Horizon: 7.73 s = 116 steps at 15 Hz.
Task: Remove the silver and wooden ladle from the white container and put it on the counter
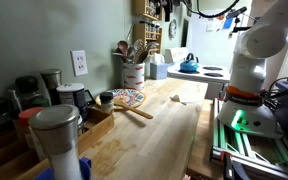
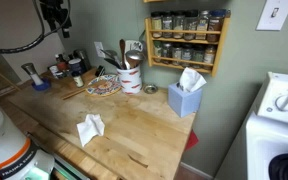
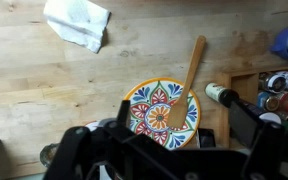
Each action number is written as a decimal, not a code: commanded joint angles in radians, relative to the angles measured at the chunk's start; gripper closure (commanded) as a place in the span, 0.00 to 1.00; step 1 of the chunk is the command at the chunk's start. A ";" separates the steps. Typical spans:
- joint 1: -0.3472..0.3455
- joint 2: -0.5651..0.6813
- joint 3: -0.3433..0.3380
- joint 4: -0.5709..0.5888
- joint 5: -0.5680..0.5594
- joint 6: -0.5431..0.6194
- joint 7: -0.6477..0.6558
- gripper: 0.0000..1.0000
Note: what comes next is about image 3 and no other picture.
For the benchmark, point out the small steel bowl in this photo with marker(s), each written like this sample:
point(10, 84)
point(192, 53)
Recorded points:
point(47, 155)

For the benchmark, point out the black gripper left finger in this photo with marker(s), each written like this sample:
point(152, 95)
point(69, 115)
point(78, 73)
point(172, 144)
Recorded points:
point(70, 150)

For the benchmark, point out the silver lid spice jar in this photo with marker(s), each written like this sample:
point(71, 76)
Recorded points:
point(272, 82)

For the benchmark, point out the bluish jar silver lid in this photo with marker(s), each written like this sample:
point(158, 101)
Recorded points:
point(267, 101)

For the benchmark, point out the crumpled white paper towel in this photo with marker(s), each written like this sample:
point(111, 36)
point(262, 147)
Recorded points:
point(77, 20)

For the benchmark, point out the blue plastic holder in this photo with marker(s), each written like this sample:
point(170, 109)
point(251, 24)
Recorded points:
point(280, 46)

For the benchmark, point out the colourful floral ceramic plate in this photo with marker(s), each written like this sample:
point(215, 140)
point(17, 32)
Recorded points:
point(150, 116)

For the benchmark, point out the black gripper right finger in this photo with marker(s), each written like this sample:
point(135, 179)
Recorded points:
point(247, 123)

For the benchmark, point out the white container red fish print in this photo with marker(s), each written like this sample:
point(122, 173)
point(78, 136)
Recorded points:
point(91, 126)

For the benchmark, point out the wooden spice tray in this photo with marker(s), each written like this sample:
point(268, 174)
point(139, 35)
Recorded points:
point(224, 123)

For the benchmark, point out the wooden flat spatula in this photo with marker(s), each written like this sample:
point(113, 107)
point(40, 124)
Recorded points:
point(180, 110)

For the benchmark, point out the small black square object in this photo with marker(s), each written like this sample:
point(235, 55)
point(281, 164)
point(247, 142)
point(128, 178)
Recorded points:
point(206, 138)

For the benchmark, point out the small bottle black cap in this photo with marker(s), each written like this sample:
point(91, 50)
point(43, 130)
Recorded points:
point(215, 91)

